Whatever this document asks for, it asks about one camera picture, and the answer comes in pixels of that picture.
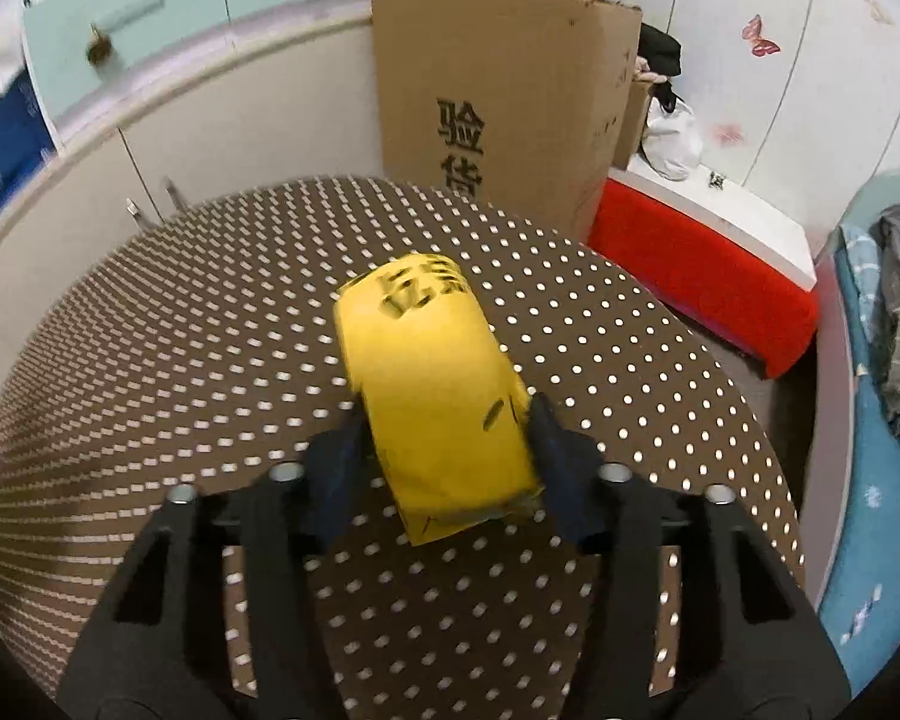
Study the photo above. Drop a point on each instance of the beige curved cabinet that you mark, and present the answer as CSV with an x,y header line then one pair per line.
x,y
281,96

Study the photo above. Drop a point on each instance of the small metal clip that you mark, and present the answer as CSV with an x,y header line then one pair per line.
x,y
716,180

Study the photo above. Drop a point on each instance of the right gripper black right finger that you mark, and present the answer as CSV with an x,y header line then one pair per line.
x,y
749,642

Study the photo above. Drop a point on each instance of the red bench with white top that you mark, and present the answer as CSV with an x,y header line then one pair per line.
x,y
721,256

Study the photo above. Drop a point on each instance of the brown polka dot tablecloth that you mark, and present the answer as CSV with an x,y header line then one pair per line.
x,y
205,351

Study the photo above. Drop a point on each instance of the mint green drawer unit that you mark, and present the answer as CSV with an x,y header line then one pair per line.
x,y
180,7

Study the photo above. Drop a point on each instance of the yellow plastic bag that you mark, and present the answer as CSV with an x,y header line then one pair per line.
x,y
446,408

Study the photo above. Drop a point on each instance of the white plastic bag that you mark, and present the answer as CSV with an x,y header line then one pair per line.
x,y
671,142

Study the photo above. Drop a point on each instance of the pinecone on left drawer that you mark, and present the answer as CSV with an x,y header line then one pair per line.
x,y
100,47

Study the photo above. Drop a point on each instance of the blue white shopping bag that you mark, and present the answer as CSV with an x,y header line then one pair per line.
x,y
25,143

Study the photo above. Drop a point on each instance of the large brown cardboard box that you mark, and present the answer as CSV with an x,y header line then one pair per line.
x,y
515,102

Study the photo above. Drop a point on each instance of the pink butterfly wall sticker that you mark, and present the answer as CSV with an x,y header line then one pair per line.
x,y
760,45

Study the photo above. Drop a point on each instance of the bed with blue sheet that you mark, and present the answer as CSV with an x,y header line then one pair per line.
x,y
850,514

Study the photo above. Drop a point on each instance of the black clothing behind box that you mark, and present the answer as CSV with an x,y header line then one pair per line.
x,y
659,62

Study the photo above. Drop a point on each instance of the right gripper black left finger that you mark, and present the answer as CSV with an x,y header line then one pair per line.
x,y
155,644

